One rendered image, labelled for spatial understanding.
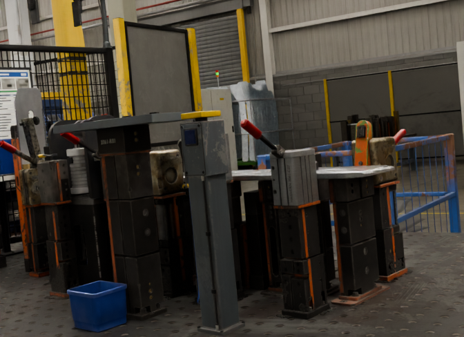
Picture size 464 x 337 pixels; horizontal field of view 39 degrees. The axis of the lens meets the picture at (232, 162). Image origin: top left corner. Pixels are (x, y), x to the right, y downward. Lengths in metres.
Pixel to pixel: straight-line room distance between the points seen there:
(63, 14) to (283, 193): 1.91
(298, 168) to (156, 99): 3.87
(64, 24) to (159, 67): 2.28
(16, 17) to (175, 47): 2.07
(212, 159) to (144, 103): 3.78
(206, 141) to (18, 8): 5.79
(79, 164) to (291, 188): 0.72
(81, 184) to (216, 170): 0.65
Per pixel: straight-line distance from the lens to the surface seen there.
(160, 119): 1.40
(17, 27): 7.00
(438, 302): 1.54
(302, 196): 1.42
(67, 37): 3.09
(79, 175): 1.91
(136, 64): 5.09
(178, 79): 5.49
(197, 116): 1.34
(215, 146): 1.35
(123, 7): 9.73
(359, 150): 1.69
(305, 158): 1.43
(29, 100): 2.57
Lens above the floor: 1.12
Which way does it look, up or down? 3 degrees down
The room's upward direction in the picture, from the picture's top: 5 degrees counter-clockwise
